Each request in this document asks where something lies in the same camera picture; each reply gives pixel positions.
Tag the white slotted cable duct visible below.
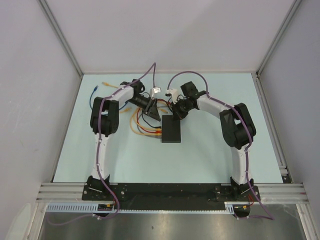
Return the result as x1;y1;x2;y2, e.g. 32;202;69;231
46;202;234;215

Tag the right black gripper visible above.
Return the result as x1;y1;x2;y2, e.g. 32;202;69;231
170;98;194;122

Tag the aluminium corner post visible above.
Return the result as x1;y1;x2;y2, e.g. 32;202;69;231
37;0;84;79
255;0;304;77

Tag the black network switch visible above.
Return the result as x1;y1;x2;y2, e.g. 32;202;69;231
161;115;181;144

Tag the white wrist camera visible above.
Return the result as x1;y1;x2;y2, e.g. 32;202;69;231
165;88;180;104
149;86;162;99

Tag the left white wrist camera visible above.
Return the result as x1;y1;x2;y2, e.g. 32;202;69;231
149;86;162;99

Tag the purple cable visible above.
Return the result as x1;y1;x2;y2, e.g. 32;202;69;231
47;62;158;225
167;71;275;221

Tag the left aluminium corner post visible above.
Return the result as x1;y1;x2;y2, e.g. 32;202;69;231
37;0;84;79

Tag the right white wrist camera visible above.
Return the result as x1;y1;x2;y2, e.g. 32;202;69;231
165;88;180;104

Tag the yellow ethernet cable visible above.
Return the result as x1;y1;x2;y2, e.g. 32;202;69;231
128;114;163;138
101;81;133;114
129;108;168;133

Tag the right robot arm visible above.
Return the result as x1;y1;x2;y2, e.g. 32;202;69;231
166;81;257;201

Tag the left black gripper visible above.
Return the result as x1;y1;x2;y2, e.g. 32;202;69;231
127;95;161;122

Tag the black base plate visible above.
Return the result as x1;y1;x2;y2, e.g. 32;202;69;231
82;182;261;211

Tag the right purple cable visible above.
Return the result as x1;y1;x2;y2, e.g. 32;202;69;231
167;71;275;221

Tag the blue ethernet cable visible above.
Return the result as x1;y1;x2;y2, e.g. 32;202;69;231
89;85;127;112

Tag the grey ethernet cable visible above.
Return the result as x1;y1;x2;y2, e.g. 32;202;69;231
136;123;163;137

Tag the right aluminium corner post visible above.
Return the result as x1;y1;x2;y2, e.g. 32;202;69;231
255;0;304;77

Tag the black ethernet cable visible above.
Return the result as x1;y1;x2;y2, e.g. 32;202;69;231
140;98;176;128

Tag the right aluminium side rail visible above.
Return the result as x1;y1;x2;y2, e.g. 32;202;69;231
251;73;293;184

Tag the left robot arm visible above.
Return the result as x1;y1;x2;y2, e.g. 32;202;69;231
86;79;161;200

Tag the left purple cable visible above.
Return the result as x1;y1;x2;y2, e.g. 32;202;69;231
47;62;158;225

